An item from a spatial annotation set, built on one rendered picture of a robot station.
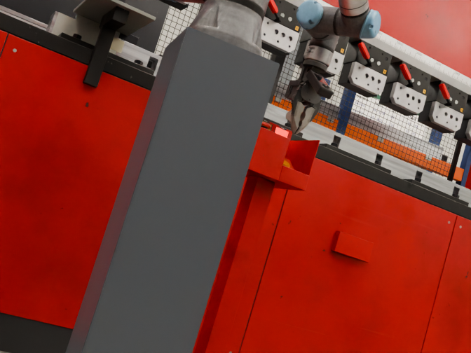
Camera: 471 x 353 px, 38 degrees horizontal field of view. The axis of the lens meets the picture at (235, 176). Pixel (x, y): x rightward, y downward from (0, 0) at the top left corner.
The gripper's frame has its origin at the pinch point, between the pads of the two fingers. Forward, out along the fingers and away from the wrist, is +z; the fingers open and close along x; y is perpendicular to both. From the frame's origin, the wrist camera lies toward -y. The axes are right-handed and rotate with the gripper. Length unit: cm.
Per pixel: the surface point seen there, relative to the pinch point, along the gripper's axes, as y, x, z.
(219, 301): -5, 8, 52
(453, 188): 35, -99, -9
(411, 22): 41, -57, -62
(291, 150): 6.7, -4.5, 5.2
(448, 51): 40, -77, -58
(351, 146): 38, -47, -8
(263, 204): -2.7, 4.1, 23.2
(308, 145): -1.5, -4.5, 2.9
